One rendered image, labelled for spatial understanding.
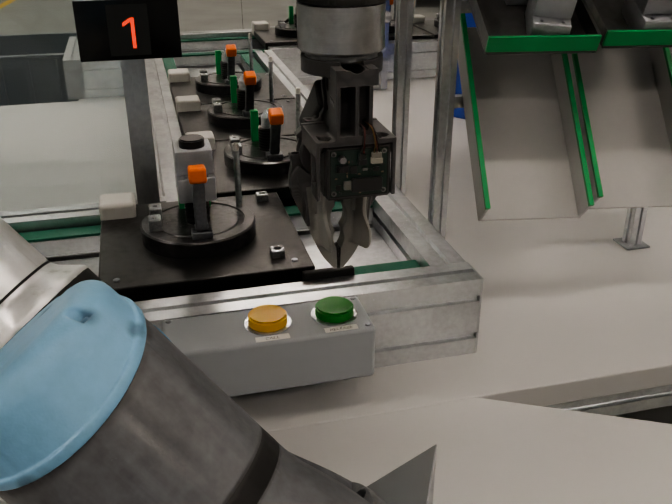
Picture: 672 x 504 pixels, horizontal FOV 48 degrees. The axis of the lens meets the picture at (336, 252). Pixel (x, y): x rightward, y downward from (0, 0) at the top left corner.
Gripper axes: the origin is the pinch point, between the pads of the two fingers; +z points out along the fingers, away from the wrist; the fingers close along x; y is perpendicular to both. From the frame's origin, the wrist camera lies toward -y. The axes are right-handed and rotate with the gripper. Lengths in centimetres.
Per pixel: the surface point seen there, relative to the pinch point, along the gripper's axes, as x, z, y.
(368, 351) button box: 2.5, 10.0, 3.6
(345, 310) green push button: 0.6, 6.0, 1.5
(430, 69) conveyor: 64, 15, -139
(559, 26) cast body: 29.2, -18.6, -12.7
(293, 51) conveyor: 24, 8, -138
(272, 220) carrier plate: -2.5, 6.2, -23.4
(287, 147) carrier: 4.1, 4.2, -46.5
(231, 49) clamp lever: 1, -3, -87
